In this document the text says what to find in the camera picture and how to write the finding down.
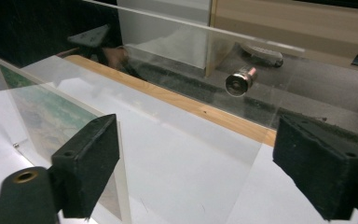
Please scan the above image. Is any wooden table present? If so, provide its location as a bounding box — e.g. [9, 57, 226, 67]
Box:
[62, 54, 358, 179]

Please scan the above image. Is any black curtain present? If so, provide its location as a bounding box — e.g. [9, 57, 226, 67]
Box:
[0, 0, 119, 87]

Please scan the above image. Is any photo print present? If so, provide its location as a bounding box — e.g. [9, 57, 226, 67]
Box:
[0, 63, 123, 220]

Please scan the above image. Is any clear acrylic frame panel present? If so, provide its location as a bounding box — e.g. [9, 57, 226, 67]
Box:
[55, 0, 307, 224]
[0, 53, 133, 224]

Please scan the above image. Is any dark oval device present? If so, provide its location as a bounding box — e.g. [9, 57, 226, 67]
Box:
[240, 42, 284, 68]

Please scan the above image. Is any wooden desk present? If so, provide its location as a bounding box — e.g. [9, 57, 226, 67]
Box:
[205, 0, 358, 79]

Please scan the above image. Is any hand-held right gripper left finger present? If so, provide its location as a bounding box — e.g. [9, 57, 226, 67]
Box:
[50, 113, 121, 219]

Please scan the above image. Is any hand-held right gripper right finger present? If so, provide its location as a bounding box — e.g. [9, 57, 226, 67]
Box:
[272, 113, 358, 222]

